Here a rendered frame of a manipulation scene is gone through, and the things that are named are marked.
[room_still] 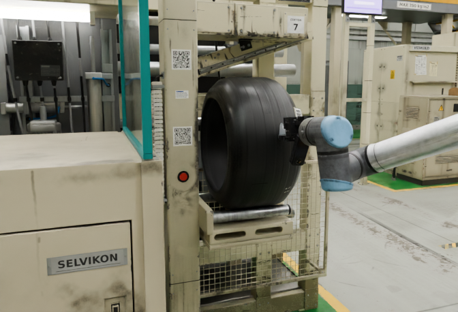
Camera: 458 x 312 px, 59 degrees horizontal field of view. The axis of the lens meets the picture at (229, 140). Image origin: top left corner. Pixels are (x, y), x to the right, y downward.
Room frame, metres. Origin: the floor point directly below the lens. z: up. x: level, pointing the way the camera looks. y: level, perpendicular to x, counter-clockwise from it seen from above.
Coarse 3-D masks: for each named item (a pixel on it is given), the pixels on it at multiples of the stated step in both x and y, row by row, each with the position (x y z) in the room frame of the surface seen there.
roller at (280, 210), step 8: (248, 208) 1.56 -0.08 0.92; (256, 208) 1.56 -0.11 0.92; (264, 208) 1.57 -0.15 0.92; (272, 208) 1.58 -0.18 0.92; (280, 208) 1.59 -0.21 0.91; (288, 208) 1.60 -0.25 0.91; (216, 216) 1.50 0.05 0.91; (224, 216) 1.51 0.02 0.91; (232, 216) 1.52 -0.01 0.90; (240, 216) 1.53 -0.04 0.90; (248, 216) 1.54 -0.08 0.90; (256, 216) 1.55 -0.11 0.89; (264, 216) 1.57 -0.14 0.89; (272, 216) 1.58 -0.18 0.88
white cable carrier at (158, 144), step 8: (152, 88) 1.53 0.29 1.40; (160, 88) 1.52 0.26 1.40; (152, 96) 1.53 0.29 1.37; (160, 96) 1.52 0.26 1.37; (152, 104) 1.54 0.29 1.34; (160, 104) 1.52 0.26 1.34; (152, 112) 1.54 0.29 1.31; (160, 112) 1.52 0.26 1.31; (152, 120) 1.55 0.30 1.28; (160, 120) 1.52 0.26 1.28; (160, 128) 1.52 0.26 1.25; (160, 136) 1.52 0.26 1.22; (160, 144) 1.52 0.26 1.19; (160, 152) 1.52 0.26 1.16
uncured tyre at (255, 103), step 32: (224, 96) 1.54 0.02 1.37; (256, 96) 1.52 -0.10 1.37; (288, 96) 1.58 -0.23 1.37; (224, 128) 1.95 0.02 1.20; (256, 128) 1.44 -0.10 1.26; (224, 160) 1.92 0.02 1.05; (256, 160) 1.42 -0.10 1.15; (288, 160) 1.47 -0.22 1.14; (224, 192) 1.53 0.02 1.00; (256, 192) 1.47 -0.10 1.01; (288, 192) 1.54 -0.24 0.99
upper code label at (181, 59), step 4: (172, 52) 1.52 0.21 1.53; (176, 52) 1.53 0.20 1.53; (180, 52) 1.53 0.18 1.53; (184, 52) 1.54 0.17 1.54; (188, 52) 1.54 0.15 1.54; (172, 56) 1.52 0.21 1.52; (176, 56) 1.53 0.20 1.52; (180, 56) 1.53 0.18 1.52; (184, 56) 1.54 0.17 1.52; (188, 56) 1.54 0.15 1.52; (172, 60) 1.52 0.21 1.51; (176, 60) 1.53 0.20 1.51; (180, 60) 1.53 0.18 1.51; (184, 60) 1.54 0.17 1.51; (188, 60) 1.54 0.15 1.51; (172, 64) 1.52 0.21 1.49; (176, 64) 1.53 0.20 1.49; (180, 64) 1.53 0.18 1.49; (184, 64) 1.54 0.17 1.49; (188, 64) 1.54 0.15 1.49; (172, 68) 1.52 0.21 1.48; (176, 68) 1.53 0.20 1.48; (180, 68) 1.53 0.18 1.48; (184, 68) 1.54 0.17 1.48; (188, 68) 1.54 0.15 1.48
